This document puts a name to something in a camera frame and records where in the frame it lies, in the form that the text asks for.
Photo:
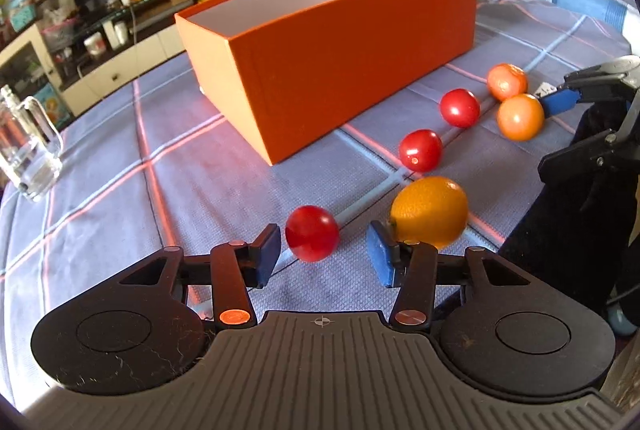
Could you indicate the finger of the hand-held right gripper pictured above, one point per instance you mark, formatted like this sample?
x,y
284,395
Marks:
x,y
570,159
560,101

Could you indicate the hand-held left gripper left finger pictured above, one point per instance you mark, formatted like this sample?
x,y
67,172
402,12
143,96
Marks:
x,y
267,255

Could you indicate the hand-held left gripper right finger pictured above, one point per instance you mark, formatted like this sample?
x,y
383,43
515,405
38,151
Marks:
x,y
379,260

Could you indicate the orange cherry tomato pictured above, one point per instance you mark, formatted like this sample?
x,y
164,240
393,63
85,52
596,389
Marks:
x,y
521,117

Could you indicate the red cherry tomato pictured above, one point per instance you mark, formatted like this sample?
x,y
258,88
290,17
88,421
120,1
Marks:
x,y
310,232
459,107
420,150

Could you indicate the large orange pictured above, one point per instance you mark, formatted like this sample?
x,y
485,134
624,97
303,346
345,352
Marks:
x,y
430,210

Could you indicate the orange cardboard box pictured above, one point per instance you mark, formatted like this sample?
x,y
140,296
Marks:
x,y
325,74

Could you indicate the orange-red cherry tomato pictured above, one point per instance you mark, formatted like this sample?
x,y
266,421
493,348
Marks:
x,y
506,79

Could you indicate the white television cabinet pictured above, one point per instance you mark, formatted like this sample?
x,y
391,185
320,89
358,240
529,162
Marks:
x,y
125,69

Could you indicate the clear glass mug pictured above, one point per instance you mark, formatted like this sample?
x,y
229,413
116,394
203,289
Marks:
x,y
27,149

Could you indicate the white plastic jar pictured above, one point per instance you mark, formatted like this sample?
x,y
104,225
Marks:
x,y
94,45

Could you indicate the white glass-door cabinet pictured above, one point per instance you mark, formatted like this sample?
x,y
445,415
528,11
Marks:
x,y
27,59

